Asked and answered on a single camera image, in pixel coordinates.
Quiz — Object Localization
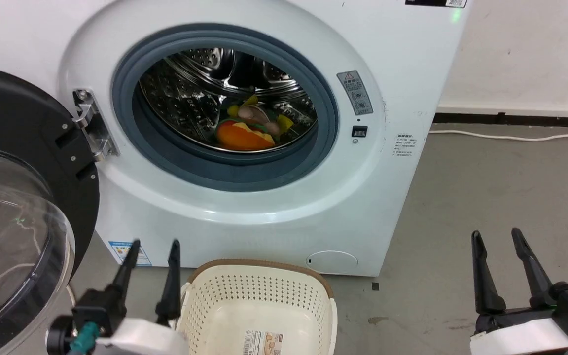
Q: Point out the grey rubber door gasket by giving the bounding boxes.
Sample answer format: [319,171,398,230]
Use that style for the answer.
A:
[111,23,340,193]

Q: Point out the chrome door hinge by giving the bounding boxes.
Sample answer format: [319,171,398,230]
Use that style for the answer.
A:
[72,89,119,162]

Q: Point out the small text sticker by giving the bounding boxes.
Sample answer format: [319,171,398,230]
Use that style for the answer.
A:
[395,133,419,157]

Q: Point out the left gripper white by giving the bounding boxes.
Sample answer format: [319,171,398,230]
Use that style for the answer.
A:
[73,240,190,355]

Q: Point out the steel washer drum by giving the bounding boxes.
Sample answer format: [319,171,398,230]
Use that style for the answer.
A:
[139,48,319,153]

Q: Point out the printed basket label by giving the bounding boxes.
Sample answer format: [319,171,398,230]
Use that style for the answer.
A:
[244,329,283,355]

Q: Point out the thin white hose behind door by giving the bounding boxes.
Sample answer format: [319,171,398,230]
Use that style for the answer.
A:
[0,261,76,312]

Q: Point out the black baseboard strip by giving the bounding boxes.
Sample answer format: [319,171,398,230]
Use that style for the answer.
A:
[434,112,568,129]

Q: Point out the green yellow plush toy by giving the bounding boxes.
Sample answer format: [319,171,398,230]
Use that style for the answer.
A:
[221,96,295,133]

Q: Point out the black washer door with glass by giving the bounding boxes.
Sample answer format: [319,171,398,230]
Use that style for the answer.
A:
[0,64,101,355]

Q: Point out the orange hamburger plush toy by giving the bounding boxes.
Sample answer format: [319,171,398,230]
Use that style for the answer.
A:
[215,120,276,151]

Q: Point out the pink beige plush toy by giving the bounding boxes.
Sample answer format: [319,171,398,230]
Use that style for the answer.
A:
[237,105,281,137]

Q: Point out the white floor cable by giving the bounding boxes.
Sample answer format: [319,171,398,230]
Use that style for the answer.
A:
[429,127,568,142]

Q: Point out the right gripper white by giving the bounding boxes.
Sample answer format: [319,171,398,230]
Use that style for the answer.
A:
[470,227,568,355]

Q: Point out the teal left gripper connector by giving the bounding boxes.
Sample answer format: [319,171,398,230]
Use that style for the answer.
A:
[69,322,100,355]

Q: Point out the cream perforated laundry basket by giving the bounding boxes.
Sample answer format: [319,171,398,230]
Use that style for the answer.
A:
[176,259,338,355]

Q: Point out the white front-load washing machine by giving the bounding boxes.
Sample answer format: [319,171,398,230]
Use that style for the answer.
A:
[0,0,472,277]

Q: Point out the oval drain filter cover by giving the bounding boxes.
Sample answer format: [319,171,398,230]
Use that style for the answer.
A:
[307,250,359,272]

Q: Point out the blue energy label sticker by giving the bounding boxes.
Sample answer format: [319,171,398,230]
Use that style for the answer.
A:
[108,241,152,267]

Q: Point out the grey warning label sticker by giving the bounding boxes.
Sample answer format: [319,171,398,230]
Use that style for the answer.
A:
[337,70,374,116]

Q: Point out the black control panel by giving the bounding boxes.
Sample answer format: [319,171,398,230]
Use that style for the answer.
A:
[405,0,468,9]

